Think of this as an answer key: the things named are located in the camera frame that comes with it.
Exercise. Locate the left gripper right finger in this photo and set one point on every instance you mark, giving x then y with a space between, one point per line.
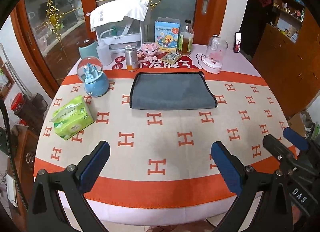
274 212

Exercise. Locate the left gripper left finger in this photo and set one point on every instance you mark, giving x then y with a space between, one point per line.
45 211

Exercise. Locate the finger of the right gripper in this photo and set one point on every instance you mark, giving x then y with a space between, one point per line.
277 147
298 141

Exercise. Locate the purple and grey towel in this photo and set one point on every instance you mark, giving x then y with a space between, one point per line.
171 91

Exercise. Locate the cardboard box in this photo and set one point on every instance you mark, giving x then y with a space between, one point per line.
301 123

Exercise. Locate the brown wooden cabinet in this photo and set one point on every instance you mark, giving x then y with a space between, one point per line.
288 56

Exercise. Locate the green tissue pack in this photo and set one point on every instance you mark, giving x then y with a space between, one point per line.
71 118

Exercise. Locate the red lidded jar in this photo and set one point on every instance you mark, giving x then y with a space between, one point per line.
17 102

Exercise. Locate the pink dome music box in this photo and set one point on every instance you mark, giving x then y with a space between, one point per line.
213 59

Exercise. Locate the orange H-pattern blanket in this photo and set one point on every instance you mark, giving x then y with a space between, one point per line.
162 159

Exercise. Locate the foil pill blister pack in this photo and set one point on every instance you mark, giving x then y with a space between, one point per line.
170 58

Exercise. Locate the blue castle snow globe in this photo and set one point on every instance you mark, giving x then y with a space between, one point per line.
90 72

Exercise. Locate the glass bottle amber liquid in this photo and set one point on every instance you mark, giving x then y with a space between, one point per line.
185 39

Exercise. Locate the red printed table mat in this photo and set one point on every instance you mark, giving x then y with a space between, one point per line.
184 62

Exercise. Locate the pink toy cat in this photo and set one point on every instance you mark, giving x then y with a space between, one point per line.
149 49

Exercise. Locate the teal cylindrical container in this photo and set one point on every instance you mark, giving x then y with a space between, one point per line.
88 48

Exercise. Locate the blue duck carton box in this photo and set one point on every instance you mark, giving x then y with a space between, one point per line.
166 33

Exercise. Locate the white plastic squeeze bottle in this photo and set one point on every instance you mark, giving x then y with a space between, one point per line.
104 54

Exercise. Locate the silver orange can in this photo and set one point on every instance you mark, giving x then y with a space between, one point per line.
131 58

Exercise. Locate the orange wooden glass door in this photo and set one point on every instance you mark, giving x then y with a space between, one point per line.
50 33

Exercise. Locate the white desktop appliance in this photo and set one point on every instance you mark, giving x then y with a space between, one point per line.
119 34

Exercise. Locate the white cloth cover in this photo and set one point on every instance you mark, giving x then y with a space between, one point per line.
115 11

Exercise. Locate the silver door handle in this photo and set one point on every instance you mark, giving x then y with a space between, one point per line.
204 6

